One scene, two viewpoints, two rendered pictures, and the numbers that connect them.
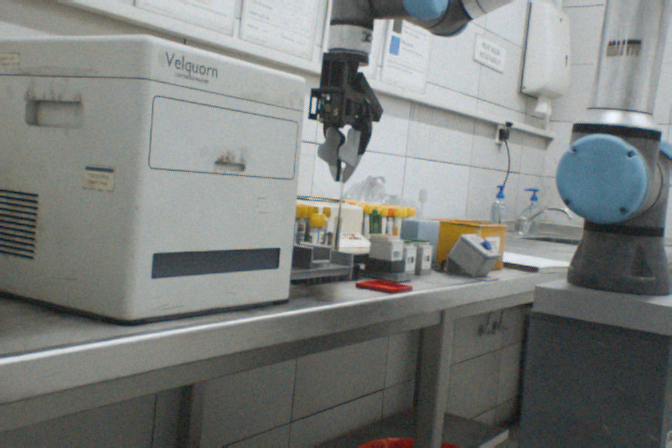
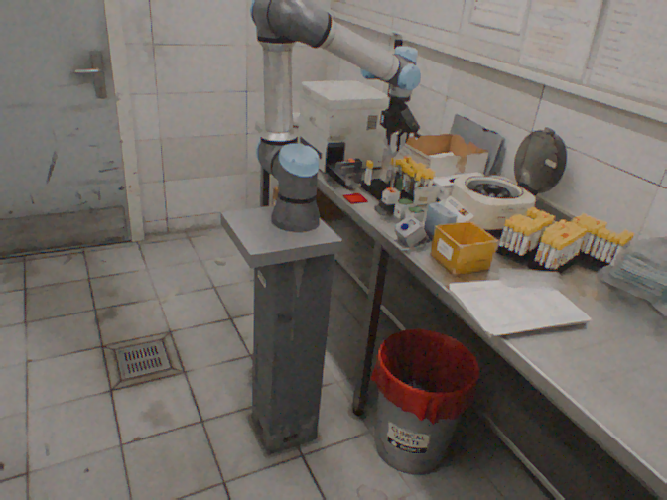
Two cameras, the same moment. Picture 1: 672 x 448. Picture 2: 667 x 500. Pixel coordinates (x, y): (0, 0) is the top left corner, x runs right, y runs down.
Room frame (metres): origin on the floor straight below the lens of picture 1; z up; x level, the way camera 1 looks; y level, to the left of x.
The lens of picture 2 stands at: (2.04, -1.72, 1.67)
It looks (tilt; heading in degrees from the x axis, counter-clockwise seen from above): 29 degrees down; 118
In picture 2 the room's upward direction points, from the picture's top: 6 degrees clockwise
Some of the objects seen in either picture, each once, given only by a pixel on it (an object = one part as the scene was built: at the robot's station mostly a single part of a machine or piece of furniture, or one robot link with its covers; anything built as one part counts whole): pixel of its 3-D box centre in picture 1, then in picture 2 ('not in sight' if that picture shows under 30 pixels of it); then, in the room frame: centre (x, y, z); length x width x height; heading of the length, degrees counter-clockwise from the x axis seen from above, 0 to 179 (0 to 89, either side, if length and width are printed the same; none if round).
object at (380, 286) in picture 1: (384, 286); (355, 198); (1.26, -0.08, 0.88); 0.07 x 0.07 x 0.01; 57
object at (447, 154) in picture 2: not in sight; (439, 161); (1.42, 0.33, 0.95); 0.29 x 0.25 x 0.15; 57
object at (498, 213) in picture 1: (498, 210); not in sight; (3.08, -0.62, 0.97); 0.08 x 0.07 x 0.20; 150
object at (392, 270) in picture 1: (384, 268); (389, 205); (1.40, -0.09, 0.89); 0.09 x 0.05 x 0.04; 56
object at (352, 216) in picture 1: (303, 225); (485, 202); (1.69, 0.08, 0.94); 0.30 x 0.24 x 0.12; 48
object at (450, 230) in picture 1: (464, 244); (463, 247); (1.72, -0.28, 0.92); 0.13 x 0.13 x 0.10; 54
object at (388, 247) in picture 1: (385, 253); (390, 198); (1.40, -0.09, 0.92); 0.05 x 0.04 x 0.06; 56
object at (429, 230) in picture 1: (418, 244); (440, 223); (1.61, -0.17, 0.92); 0.10 x 0.07 x 0.10; 149
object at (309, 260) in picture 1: (295, 262); (341, 168); (1.12, 0.06, 0.92); 0.21 x 0.07 x 0.05; 147
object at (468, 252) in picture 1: (465, 254); (415, 231); (1.56, -0.26, 0.92); 0.13 x 0.07 x 0.08; 57
